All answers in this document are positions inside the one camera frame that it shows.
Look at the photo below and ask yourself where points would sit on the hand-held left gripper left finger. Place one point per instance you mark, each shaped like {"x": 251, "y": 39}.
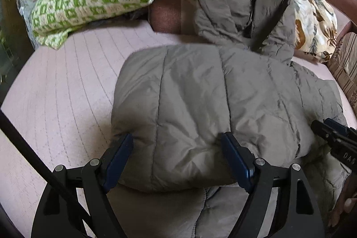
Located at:
{"x": 120, "y": 160}

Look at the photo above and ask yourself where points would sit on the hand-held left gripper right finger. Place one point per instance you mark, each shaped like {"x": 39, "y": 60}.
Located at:
{"x": 236, "y": 160}

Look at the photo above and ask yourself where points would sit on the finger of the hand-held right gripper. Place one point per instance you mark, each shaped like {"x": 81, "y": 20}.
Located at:
{"x": 325, "y": 131}
{"x": 341, "y": 128}

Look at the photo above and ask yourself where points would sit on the grey-brown puffer jacket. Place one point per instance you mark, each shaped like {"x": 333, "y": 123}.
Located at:
{"x": 195, "y": 98}

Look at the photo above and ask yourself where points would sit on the person's right hand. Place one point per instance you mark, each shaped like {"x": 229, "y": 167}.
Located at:
{"x": 345, "y": 204}

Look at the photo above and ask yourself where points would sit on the striped beige cushion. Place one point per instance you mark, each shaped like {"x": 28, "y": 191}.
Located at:
{"x": 344, "y": 65}

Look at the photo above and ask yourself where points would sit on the beige floral blanket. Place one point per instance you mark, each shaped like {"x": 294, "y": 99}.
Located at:
{"x": 315, "y": 23}

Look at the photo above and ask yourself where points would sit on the brown cushion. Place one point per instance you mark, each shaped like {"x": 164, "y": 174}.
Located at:
{"x": 167, "y": 15}

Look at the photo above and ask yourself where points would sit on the glass door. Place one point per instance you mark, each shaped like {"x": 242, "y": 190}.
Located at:
{"x": 11, "y": 31}

